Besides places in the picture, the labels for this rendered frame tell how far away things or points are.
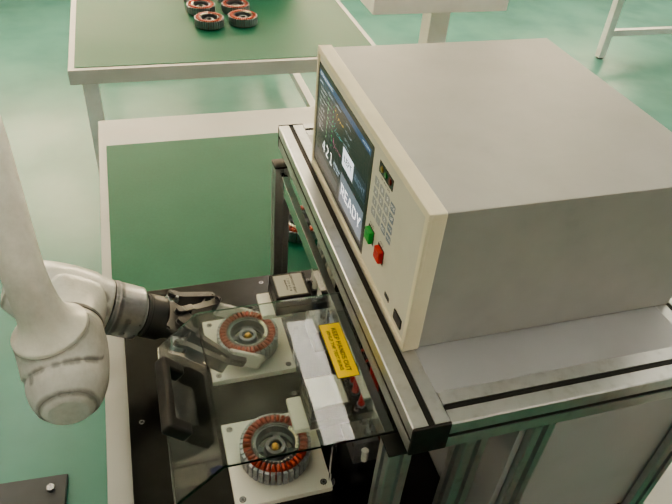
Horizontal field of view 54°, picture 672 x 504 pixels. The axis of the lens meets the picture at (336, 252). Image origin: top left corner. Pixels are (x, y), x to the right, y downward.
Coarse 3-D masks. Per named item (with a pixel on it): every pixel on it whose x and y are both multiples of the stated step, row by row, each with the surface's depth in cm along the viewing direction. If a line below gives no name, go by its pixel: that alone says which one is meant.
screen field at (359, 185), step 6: (342, 156) 93; (348, 156) 90; (342, 162) 93; (348, 162) 90; (348, 168) 91; (354, 168) 88; (348, 174) 91; (354, 174) 88; (354, 180) 89; (360, 180) 86; (354, 186) 89; (360, 186) 87; (360, 192) 87; (360, 198) 87
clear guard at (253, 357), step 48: (192, 336) 86; (240, 336) 85; (288, 336) 86; (192, 384) 81; (240, 384) 79; (288, 384) 80; (336, 384) 80; (240, 432) 74; (288, 432) 75; (336, 432) 75; (384, 432) 76; (192, 480) 73
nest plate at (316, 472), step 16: (320, 448) 106; (320, 464) 104; (240, 480) 101; (304, 480) 101; (320, 480) 102; (240, 496) 98; (256, 496) 99; (272, 496) 99; (288, 496) 99; (304, 496) 100
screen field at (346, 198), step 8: (344, 184) 94; (344, 192) 94; (344, 200) 95; (352, 200) 91; (344, 208) 95; (352, 208) 91; (360, 208) 88; (352, 216) 92; (360, 216) 88; (352, 224) 92; (360, 224) 89; (360, 232) 89
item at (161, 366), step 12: (168, 360) 82; (156, 372) 81; (168, 372) 80; (180, 372) 83; (168, 384) 79; (168, 396) 77; (168, 408) 76; (168, 420) 75; (180, 420) 76; (168, 432) 75; (180, 432) 75; (192, 432) 77
